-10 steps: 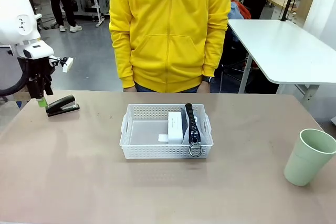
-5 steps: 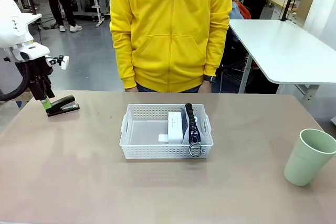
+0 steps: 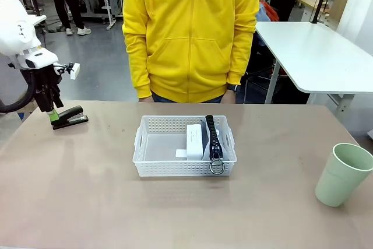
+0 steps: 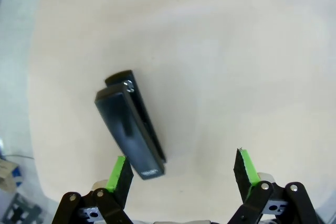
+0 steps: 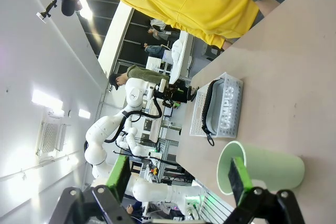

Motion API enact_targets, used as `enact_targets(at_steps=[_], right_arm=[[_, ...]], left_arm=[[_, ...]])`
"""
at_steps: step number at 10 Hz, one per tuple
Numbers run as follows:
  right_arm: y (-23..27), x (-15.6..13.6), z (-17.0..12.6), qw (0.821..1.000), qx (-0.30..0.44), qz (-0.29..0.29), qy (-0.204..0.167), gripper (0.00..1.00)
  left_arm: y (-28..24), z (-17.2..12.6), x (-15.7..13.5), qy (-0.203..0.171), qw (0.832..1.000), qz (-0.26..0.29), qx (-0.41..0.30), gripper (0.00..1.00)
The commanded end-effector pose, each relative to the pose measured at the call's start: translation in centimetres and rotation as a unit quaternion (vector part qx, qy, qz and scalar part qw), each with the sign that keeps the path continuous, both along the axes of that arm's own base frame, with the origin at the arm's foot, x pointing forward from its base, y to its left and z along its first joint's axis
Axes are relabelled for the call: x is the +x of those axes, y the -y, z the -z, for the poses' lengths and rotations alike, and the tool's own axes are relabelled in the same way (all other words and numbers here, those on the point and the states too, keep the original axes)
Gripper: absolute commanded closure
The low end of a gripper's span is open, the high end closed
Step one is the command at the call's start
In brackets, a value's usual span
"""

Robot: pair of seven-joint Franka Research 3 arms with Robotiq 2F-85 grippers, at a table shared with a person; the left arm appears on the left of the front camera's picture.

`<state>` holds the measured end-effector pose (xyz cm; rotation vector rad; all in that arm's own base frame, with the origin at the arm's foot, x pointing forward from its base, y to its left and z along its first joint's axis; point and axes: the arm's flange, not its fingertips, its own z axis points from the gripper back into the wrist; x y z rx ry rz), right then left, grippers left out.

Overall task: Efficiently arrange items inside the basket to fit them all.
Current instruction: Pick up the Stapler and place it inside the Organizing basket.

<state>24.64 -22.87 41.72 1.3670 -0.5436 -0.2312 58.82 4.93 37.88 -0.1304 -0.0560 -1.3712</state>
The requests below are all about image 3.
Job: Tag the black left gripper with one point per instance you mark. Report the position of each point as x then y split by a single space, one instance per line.
43 78

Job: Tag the black stapler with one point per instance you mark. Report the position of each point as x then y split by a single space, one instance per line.
73 117

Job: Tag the white cardboard box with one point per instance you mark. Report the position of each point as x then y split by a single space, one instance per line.
194 144

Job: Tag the grey zipper pouch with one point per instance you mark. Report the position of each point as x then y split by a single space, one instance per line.
215 141

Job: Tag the pale green plastic cup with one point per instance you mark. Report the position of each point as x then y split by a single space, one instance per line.
338 182

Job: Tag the person's left forearm yellow sleeve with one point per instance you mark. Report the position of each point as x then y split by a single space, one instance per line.
243 56

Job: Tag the person's right forearm yellow sleeve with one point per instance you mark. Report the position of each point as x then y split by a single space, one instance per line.
138 62

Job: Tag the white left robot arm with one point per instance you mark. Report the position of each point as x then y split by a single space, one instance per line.
14 33

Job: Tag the white perforated plastic basket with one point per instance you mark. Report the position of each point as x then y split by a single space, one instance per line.
175 168

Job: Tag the person's right hand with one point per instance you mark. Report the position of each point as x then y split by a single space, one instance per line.
145 100

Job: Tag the person's left hand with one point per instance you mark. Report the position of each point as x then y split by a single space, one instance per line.
229 97

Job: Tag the small white side table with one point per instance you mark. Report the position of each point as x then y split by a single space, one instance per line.
39 19

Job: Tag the person in yellow hoodie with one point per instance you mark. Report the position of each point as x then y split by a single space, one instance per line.
189 42

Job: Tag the black wristwatch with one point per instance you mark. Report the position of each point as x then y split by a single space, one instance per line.
234 88

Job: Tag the orange jacket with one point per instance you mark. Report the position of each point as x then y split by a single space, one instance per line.
269 11

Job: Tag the large white side table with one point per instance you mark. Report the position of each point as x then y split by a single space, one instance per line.
320 56

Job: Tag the wooden background table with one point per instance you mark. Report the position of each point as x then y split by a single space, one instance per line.
310 1

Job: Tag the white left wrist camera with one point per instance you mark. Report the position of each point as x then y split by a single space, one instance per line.
75 71

